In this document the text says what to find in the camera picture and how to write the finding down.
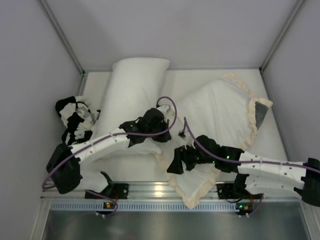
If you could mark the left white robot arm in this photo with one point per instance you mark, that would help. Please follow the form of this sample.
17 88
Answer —
66 166

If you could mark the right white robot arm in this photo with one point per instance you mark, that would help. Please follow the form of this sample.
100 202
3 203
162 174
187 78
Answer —
255 175

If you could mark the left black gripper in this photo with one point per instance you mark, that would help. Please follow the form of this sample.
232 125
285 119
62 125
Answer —
163 133

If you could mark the black white patterned cloth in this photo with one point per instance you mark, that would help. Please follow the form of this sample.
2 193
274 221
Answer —
79 120

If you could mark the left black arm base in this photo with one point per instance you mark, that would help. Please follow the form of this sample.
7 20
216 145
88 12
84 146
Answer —
113 190

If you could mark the right aluminium corner post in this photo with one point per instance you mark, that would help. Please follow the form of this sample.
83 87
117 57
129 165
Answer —
282 33

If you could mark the aluminium corner post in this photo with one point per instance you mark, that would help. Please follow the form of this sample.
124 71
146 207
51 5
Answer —
61 35
282 33

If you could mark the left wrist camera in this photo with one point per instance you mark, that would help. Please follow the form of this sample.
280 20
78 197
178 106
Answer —
167 112

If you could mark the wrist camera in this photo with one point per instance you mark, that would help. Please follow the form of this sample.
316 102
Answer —
183 134
167 112

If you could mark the plain white pillow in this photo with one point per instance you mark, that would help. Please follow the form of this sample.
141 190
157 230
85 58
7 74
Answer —
133 89

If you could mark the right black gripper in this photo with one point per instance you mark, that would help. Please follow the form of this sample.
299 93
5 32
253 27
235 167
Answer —
187 157

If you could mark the grey cream frilled pillowcase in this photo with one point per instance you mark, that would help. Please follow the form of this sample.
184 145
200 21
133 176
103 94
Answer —
226 110

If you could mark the slotted grey cable duct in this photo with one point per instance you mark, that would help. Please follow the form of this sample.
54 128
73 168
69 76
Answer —
146 206

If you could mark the aluminium mounting rail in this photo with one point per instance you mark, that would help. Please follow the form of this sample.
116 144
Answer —
144 191

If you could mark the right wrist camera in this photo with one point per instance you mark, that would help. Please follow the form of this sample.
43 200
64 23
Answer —
183 134

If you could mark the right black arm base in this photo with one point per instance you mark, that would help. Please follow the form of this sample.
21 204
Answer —
226 191

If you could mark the left aluminium corner post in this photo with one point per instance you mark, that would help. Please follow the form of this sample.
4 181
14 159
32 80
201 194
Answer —
61 35

